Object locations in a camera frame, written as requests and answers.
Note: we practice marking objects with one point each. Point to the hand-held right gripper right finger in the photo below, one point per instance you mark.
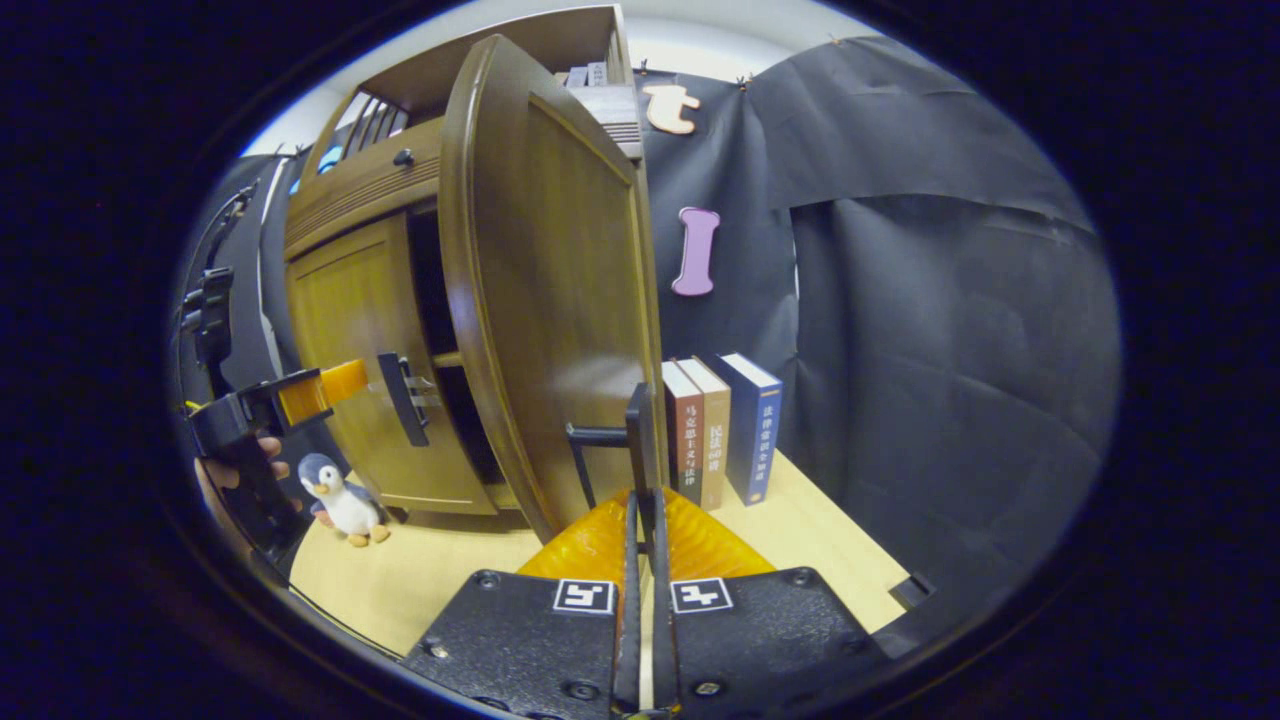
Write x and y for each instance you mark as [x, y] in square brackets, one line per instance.
[760, 640]

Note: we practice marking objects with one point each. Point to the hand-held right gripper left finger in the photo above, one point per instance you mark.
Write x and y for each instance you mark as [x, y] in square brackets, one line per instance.
[520, 640]

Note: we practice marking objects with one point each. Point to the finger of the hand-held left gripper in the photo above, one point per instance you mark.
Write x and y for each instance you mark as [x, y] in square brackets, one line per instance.
[325, 390]

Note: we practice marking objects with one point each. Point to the wooden cabinet door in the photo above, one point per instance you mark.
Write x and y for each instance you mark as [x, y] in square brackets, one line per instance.
[560, 300]
[345, 330]

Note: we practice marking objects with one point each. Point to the wooden double-door shoe cabinet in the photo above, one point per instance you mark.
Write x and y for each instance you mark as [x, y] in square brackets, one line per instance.
[350, 190]

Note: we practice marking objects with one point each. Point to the penguin plush toy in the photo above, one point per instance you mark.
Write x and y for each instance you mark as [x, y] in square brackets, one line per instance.
[345, 500]

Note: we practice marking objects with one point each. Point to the small black block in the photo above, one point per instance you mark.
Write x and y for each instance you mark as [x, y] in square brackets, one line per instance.
[912, 592]

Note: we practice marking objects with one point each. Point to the tan hardcover book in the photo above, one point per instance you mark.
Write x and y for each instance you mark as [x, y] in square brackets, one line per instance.
[716, 440]

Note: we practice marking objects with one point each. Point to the blue hardcover book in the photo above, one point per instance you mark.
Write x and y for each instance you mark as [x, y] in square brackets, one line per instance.
[760, 430]

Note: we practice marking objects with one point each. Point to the brown hardcover book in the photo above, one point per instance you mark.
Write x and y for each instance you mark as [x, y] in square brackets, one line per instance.
[685, 440]

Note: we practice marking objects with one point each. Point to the grey slim book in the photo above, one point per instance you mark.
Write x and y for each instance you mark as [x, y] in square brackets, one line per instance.
[598, 73]
[577, 76]

